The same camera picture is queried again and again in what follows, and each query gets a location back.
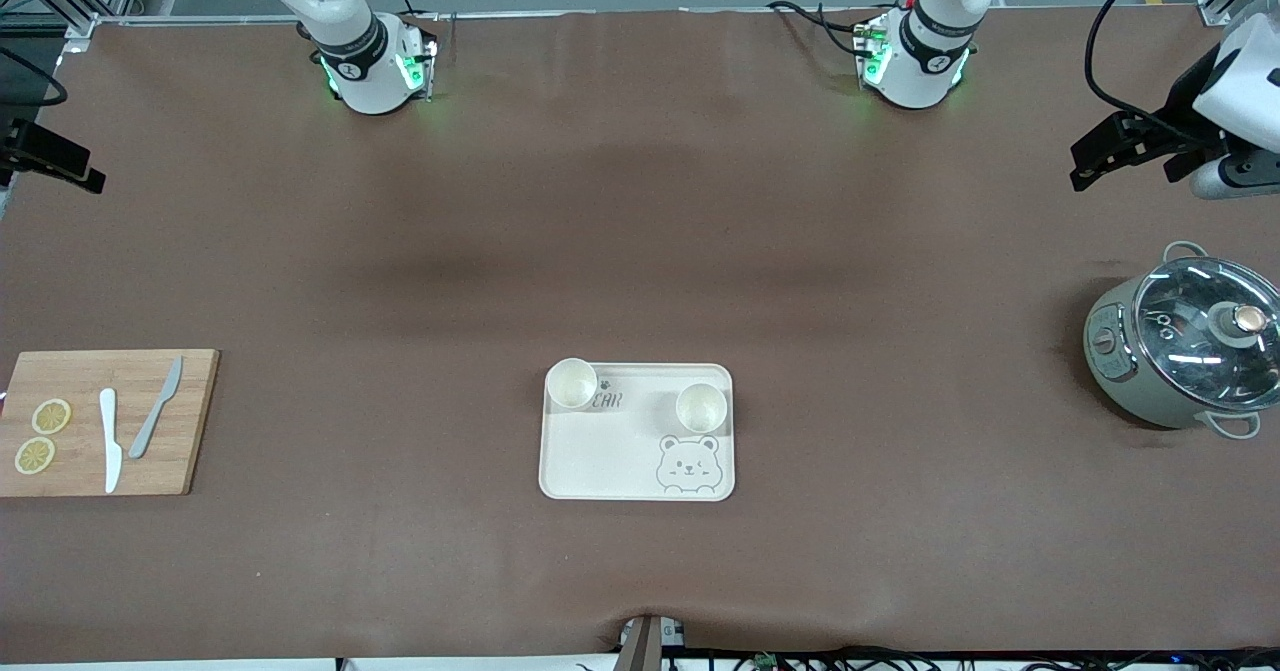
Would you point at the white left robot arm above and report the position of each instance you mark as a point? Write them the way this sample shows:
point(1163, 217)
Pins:
point(915, 86)

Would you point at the small grey box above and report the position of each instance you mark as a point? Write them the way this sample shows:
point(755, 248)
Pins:
point(672, 633)

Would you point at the wooden cutting board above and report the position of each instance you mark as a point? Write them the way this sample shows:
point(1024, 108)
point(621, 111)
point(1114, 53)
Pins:
point(80, 476)

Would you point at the brown wooden post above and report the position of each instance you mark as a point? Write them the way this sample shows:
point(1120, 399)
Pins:
point(640, 651)

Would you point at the cream tray with bear print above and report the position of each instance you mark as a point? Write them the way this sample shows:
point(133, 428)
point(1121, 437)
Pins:
point(610, 461)

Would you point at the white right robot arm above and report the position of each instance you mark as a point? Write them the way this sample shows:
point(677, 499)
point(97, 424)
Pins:
point(375, 91)

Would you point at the glass pot lid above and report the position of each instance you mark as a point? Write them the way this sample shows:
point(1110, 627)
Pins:
point(1180, 351)

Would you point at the white plastic cup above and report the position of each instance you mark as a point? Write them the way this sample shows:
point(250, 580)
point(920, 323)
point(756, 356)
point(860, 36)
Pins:
point(702, 409)
point(572, 384)

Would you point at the white plastic knife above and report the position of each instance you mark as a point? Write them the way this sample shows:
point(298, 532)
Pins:
point(110, 451)

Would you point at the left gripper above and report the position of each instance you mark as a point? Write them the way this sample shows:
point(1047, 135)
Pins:
point(1184, 123)

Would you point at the grey plastic knife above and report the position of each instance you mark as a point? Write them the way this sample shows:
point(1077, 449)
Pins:
point(150, 426)

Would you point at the yellow lemon slice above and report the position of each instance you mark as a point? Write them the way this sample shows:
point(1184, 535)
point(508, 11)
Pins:
point(51, 416)
point(35, 456)

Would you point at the grey-green electric cooking pot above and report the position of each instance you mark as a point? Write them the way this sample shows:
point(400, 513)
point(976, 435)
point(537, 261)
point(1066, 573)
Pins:
point(1110, 371)

